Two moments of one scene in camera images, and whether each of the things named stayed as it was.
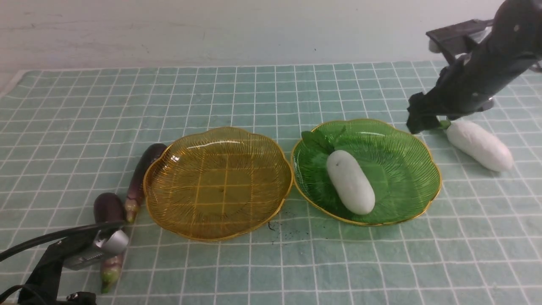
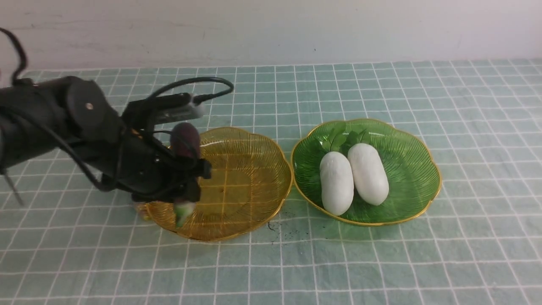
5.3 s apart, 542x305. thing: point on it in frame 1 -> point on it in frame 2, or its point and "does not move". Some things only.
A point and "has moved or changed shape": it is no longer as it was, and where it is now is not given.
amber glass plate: x=218 y=184 does not move
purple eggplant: x=109 y=207 -> x=186 y=134
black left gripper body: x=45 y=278 -> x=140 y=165
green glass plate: x=401 y=166 does not move
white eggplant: x=482 y=148 -> x=368 y=173
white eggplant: x=350 y=182 -> x=336 y=183
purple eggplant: x=148 y=153 has moved or changed shape
